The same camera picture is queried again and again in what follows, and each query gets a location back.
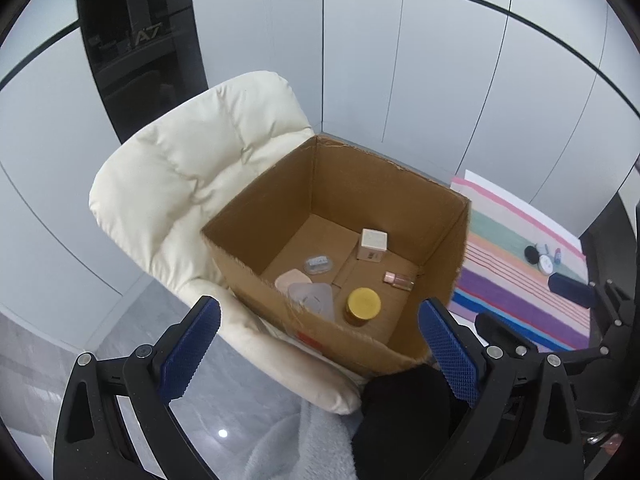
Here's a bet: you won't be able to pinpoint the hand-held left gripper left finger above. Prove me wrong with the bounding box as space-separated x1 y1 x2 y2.
52 296 223 480

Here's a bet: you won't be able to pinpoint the cream padded armchair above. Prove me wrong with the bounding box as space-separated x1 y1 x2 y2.
88 71 364 416

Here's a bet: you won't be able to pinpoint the person's black trousers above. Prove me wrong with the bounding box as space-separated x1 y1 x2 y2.
350 364 476 480

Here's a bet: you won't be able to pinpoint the beige pink compact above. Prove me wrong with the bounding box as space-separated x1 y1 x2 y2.
275 270 312 294

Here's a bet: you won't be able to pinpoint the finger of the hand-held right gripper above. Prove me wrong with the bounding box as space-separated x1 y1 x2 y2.
547 274 632 327
475 312 622 377

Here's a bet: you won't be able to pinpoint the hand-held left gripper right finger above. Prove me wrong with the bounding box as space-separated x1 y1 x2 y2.
417 298 587 480

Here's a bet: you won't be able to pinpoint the grey fleece blanket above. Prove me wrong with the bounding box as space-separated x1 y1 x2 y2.
245 400 362 480

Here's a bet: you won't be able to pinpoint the brown cardboard box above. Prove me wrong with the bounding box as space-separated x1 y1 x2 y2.
201 134 472 379

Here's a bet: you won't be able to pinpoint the small pink-capped glass bottle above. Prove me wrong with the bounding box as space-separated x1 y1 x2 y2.
383 271 416 292

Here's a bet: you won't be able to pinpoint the small white square box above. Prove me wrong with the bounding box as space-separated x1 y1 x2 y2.
356 228 390 264

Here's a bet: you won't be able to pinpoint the striped pastel mat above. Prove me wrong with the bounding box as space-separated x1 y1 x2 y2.
450 176 594 354

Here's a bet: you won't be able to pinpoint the small clear plastic case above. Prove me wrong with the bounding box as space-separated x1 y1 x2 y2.
304 255 335 276

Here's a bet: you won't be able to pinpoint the dark glass wall panel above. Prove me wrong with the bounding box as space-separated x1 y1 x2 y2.
75 0 209 146

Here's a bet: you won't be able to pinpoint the small round jar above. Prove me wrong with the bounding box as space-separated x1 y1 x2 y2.
343 287 381 329

